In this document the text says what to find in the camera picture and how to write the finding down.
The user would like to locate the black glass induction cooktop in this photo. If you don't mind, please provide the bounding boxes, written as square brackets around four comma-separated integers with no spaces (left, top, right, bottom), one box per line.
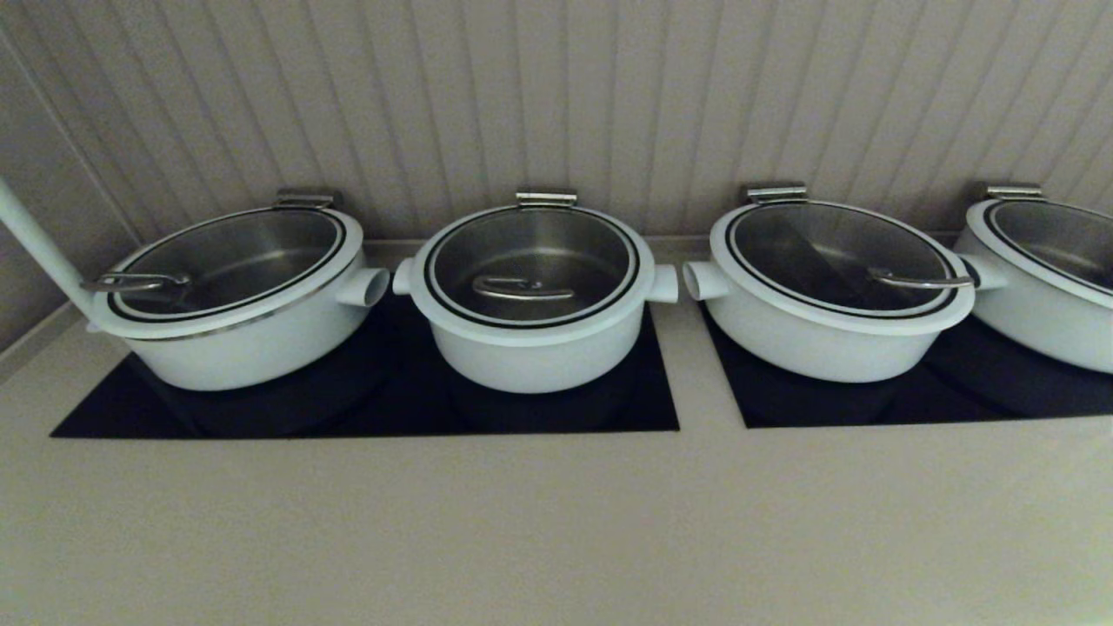
[700,304,1113,429]
[50,291,681,439]

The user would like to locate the white slanted pole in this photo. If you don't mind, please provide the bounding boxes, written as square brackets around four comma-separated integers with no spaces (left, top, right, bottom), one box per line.
[0,178,101,333]

